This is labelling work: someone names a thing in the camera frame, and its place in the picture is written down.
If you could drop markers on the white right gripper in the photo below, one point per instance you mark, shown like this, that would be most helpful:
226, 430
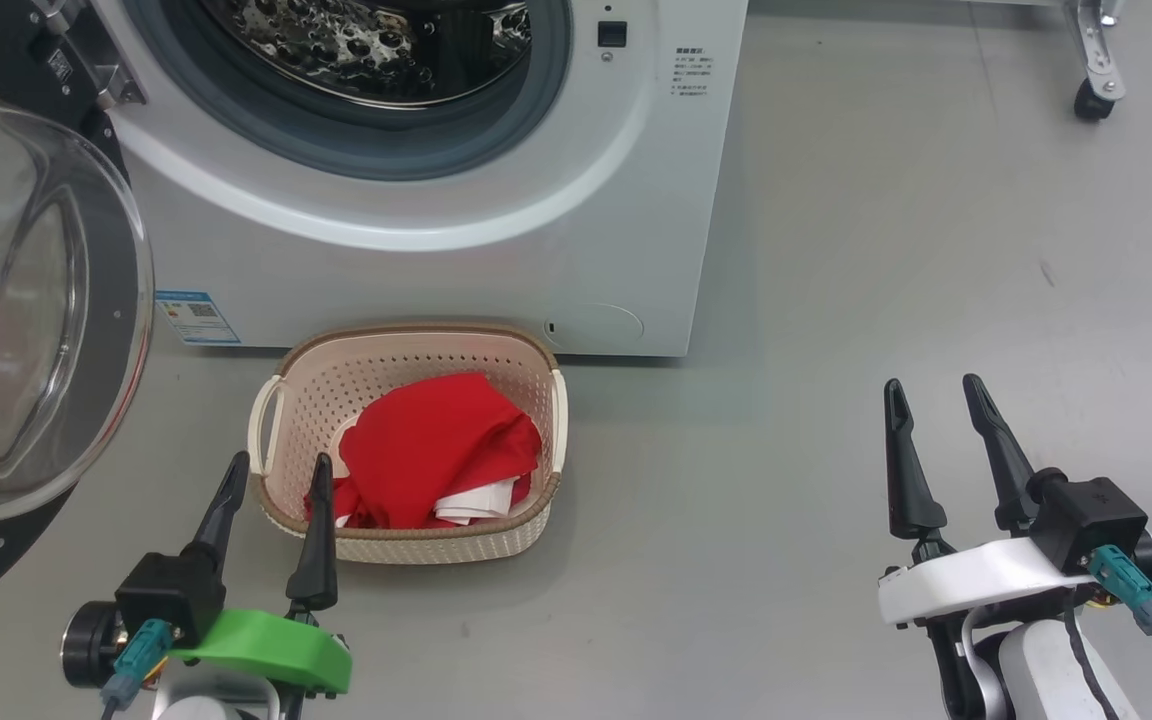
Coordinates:
976, 580

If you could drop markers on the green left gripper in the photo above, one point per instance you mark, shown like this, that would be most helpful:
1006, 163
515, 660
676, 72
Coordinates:
276, 650

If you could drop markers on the red white garment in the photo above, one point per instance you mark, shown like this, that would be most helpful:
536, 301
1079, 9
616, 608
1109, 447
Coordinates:
436, 440
351, 500

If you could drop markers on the black glass washing machine door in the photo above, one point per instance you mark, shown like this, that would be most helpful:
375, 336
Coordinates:
26, 300

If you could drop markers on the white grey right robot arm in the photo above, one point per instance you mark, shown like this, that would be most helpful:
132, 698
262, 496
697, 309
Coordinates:
1036, 670

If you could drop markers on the cream perforated laundry basket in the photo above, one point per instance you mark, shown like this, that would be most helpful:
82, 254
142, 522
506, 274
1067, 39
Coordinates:
406, 350

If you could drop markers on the white washing machine body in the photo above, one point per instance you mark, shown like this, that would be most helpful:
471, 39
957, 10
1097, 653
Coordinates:
536, 260

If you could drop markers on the grey rubber door gasket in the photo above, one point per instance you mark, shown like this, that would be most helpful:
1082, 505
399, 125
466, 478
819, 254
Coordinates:
336, 140

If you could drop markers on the steel washing drum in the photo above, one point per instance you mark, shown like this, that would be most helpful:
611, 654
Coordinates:
376, 50

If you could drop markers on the black door latch socket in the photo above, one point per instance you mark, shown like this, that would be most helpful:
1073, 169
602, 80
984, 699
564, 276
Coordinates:
612, 33

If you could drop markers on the blue energy label sticker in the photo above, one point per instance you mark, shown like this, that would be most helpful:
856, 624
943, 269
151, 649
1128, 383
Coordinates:
198, 318

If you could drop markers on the wheeled metal stand leg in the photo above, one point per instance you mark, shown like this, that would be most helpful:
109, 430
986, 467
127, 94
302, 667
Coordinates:
1101, 60

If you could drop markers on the small printed text sticker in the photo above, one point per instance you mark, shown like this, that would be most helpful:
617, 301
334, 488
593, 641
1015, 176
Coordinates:
696, 75

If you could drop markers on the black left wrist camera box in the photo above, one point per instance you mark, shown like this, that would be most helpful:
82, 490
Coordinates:
171, 595

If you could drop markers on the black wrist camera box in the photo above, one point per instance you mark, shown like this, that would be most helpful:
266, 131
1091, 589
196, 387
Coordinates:
171, 595
1096, 520

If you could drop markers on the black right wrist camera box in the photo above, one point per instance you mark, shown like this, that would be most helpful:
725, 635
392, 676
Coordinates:
1096, 520

